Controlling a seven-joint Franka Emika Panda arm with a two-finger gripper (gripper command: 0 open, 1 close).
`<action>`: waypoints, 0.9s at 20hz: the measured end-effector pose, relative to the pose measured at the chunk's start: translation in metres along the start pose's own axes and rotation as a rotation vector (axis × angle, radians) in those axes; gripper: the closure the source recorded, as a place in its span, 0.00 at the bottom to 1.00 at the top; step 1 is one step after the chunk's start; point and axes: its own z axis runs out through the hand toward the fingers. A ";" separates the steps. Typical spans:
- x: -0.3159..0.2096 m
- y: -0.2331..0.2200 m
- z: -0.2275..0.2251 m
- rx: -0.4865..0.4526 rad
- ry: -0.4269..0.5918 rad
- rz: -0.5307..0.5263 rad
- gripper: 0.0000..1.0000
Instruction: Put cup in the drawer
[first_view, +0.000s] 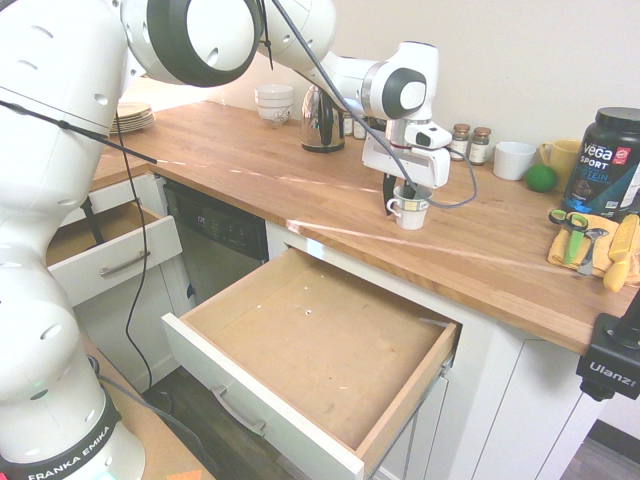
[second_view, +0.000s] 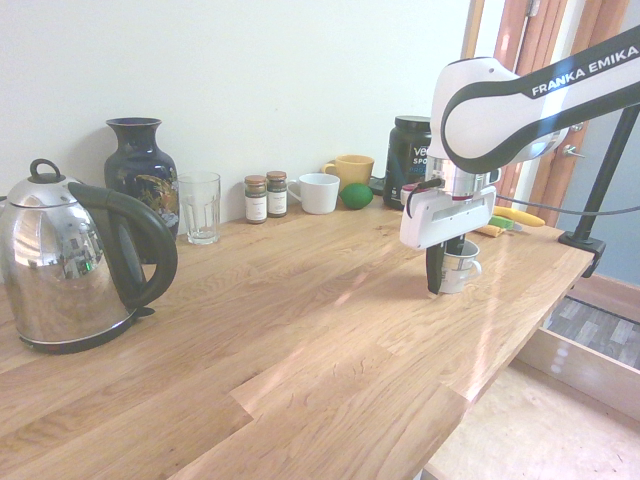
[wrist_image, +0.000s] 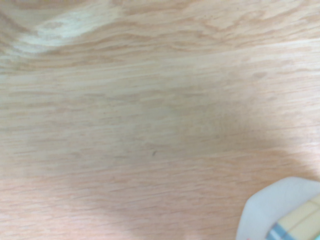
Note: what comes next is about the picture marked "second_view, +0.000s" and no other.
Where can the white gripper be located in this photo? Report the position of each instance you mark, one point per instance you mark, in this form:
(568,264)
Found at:
(440,220)

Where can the small white striped cup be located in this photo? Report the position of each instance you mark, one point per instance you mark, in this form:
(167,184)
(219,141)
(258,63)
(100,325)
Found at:
(460,277)

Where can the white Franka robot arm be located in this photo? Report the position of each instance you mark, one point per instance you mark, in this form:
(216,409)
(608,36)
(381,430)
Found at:
(480,110)

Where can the open wooden drawer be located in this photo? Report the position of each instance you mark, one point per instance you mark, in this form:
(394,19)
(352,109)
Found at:
(530,425)

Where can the yellow cloth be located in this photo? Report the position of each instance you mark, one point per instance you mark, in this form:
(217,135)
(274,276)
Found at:
(522,216)
(490,232)

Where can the red wrist connector plug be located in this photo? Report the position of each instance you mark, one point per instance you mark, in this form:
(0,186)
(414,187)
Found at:
(410,190)

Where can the black power adapter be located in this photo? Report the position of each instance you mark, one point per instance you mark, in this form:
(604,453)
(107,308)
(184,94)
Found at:
(378,186)

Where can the green lime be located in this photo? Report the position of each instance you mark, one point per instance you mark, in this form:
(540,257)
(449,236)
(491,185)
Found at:
(356,196)

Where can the black protein powder tub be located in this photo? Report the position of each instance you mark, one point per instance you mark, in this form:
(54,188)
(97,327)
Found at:
(405,155)

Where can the yellow mug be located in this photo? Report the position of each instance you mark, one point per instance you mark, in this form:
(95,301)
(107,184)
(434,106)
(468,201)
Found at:
(355,170)

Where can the large white mug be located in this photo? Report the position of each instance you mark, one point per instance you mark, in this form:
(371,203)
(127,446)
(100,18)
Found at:
(317,195)

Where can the grey blue door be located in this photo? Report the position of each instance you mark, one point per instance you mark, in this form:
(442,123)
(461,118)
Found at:
(585,180)

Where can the spice jar copper lid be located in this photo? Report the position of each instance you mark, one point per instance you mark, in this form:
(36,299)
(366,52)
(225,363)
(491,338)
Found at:
(276,197)
(255,202)

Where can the silver door lock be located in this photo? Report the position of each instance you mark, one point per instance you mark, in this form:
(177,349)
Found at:
(577,127)

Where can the clear drinking glass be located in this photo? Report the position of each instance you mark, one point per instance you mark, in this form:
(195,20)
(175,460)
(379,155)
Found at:
(200,210)

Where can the dark blue painted vase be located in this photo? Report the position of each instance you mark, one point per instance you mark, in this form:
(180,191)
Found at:
(140,165)

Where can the stainless steel electric kettle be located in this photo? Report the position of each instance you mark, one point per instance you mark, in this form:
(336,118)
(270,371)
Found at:
(60,270)

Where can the black camera stand pole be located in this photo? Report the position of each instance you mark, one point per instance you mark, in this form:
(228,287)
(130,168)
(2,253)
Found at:
(607,165)

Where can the wooden door frame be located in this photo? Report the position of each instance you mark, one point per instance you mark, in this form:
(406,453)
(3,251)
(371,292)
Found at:
(520,35)

